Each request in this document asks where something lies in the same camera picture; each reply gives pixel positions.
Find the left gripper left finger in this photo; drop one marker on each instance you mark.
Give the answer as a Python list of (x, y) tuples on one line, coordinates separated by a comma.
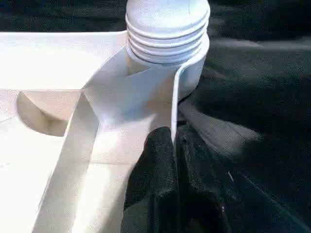
[(153, 182)]

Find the white plastic table leg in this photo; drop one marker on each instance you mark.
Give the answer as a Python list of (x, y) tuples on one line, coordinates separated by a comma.
[(167, 19)]

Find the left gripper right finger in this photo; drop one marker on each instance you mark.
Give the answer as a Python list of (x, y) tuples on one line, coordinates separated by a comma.
[(201, 199)]

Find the white plastic table top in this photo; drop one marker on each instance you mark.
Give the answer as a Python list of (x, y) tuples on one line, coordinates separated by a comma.
[(48, 60)]

